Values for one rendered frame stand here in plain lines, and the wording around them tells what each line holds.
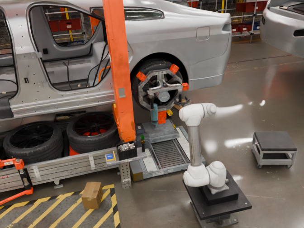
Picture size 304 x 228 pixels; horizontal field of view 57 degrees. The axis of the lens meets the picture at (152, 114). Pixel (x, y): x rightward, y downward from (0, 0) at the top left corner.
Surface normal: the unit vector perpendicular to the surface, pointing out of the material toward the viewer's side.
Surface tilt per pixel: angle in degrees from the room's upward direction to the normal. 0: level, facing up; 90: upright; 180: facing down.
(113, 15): 90
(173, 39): 90
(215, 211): 0
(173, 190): 0
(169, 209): 0
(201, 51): 90
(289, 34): 87
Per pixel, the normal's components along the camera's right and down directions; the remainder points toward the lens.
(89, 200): -0.09, 0.51
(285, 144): -0.04, -0.86
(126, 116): 0.26, 0.49
